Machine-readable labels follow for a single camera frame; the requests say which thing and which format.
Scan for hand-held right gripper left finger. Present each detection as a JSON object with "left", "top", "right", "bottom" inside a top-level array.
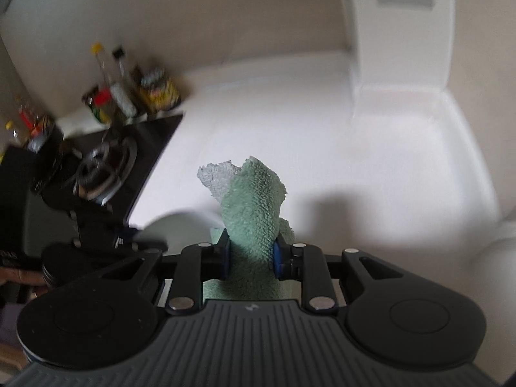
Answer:
[{"left": 97, "top": 230, "right": 232, "bottom": 317}]

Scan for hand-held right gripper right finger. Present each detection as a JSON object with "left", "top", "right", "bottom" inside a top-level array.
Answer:
[{"left": 273, "top": 233, "right": 405, "bottom": 315}]

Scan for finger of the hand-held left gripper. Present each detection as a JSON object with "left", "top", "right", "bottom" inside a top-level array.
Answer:
[
  {"left": 114, "top": 227, "right": 143, "bottom": 247},
  {"left": 130, "top": 239, "right": 169, "bottom": 253}
]

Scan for white plate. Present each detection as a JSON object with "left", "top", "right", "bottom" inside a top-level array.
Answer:
[{"left": 131, "top": 209, "right": 226, "bottom": 307}]

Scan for green cleaning cloth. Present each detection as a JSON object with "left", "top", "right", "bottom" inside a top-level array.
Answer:
[{"left": 197, "top": 155, "right": 297, "bottom": 301}]

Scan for person's left hand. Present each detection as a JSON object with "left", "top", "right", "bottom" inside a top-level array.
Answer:
[{"left": 0, "top": 269, "right": 48, "bottom": 302}]

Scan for gas burner with pan support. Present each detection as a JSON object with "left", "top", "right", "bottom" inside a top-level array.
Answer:
[{"left": 74, "top": 136, "right": 138, "bottom": 203}]

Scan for black glass gas stove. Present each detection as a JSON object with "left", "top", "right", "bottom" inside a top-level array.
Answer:
[{"left": 52, "top": 114, "right": 184, "bottom": 226}]

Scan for black pot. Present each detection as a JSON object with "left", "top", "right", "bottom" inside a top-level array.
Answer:
[{"left": 30, "top": 126, "right": 67, "bottom": 189}]

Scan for red lid jar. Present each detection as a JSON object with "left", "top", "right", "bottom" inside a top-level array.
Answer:
[{"left": 92, "top": 88, "right": 118, "bottom": 124}]

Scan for dark lid green jar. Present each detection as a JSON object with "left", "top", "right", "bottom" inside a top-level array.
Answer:
[{"left": 82, "top": 89, "right": 101, "bottom": 122}]

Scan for colourful condiment containers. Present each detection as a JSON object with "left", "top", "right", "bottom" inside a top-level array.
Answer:
[{"left": 4, "top": 94, "right": 55, "bottom": 152}]

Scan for checkered lid sauce jar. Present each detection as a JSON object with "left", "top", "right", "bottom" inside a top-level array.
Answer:
[{"left": 140, "top": 68, "right": 181, "bottom": 112}]

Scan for black cap oil bottle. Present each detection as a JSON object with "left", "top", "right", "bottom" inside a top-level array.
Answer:
[{"left": 112, "top": 47, "right": 144, "bottom": 118}]

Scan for yellow cap sauce bottle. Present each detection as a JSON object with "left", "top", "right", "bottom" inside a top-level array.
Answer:
[{"left": 90, "top": 42, "right": 137, "bottom": 120}]

